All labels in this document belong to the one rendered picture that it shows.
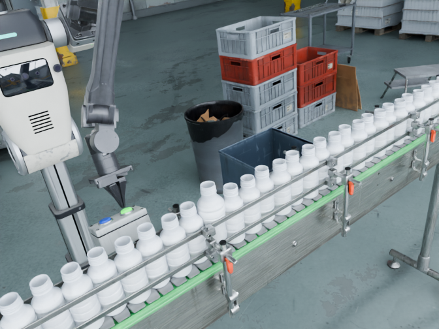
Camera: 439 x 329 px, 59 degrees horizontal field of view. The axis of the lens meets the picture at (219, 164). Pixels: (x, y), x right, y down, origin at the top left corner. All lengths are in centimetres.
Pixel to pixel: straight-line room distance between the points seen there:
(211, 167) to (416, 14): 536
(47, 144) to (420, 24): 681
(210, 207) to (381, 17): 725
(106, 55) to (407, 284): 198
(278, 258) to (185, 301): 32
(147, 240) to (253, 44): 253
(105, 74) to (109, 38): 9
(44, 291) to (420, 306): 189
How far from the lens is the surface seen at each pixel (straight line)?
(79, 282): 87
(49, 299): 87
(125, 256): 88
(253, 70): 329
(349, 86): 442
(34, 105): 131
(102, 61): 96
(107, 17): 93
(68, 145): 137
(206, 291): 103
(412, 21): 759
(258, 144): 178
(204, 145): 287
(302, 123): 408
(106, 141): 93
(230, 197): 98
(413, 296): 238
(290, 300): 225
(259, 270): 113
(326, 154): 120
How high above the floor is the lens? 169
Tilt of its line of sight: 29 degrees down
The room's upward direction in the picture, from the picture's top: 7 degrees counter-clockwise
